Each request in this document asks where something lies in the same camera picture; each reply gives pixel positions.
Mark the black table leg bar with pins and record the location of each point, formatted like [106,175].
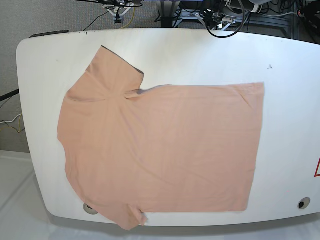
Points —
[9,95]

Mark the right table grommet hole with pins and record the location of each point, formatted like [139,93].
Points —
[304,203]

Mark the red triangle warning sticker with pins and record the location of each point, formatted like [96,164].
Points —
[317,172]

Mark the aluminium frame rail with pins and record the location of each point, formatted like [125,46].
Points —
[286,22]

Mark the left table grommet hole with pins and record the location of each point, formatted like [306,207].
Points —
[89,210]

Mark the peach orange T-shirt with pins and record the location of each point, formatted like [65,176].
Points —
[169,149]

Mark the table grommet hole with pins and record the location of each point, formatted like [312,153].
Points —
[304,203]
[89,210]

